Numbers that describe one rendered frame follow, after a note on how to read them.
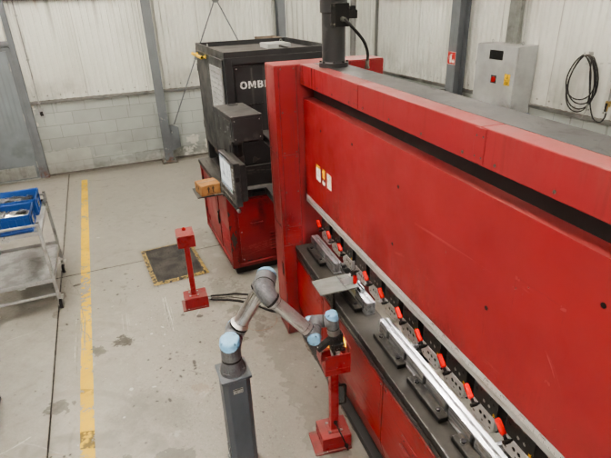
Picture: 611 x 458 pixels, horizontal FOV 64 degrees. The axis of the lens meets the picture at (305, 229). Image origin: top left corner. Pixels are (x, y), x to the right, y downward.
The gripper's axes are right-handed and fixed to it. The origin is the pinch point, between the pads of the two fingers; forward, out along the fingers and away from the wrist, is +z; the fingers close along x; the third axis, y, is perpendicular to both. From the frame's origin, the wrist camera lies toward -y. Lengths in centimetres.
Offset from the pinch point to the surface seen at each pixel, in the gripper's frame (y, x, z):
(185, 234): -80, 193, -14
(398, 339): 34.2, -20.1, -21.0
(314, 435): -17, 11, 71
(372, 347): 21.2, -11.7, -12.5
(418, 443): 22, -68, 3
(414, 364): 34, -39, -18
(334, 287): 14.8, 37.6, -25.6
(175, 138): -89, 700, 24
